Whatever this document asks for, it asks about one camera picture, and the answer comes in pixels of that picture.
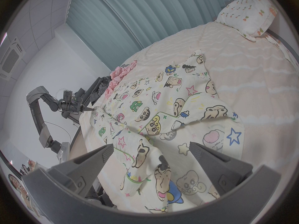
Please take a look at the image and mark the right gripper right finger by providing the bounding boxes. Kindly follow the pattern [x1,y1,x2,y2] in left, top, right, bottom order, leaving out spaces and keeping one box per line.
[189,141,254,198]

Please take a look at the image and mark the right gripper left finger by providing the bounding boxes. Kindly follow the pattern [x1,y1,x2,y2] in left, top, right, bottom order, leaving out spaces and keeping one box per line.
[47,144,114,196]

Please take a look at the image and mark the white printed pyjama top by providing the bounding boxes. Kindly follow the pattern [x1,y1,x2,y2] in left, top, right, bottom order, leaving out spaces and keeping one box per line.
[90,49,246,214]

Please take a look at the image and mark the pile of dark clothes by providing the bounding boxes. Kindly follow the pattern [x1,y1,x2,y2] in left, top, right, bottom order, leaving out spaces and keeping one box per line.
[90,77,112,103]

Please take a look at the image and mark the pink garment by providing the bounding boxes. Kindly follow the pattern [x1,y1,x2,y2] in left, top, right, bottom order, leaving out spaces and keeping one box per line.
[105,60,138,98]

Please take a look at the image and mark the ceiling air conditioner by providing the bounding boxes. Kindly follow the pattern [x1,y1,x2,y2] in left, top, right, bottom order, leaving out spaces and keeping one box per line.
[0,37,26,81]

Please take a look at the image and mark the blue-green curtain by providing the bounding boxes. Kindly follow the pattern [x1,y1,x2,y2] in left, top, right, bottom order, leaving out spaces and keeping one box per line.
[65,0,140,71]
[89,0,234,55]

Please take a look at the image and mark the bed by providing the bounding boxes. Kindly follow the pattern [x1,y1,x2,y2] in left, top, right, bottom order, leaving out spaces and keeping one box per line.
[70,0,299,213]

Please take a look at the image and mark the white printed pillow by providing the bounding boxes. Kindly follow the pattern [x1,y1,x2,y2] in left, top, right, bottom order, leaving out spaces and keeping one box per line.
[216,0,278,41]

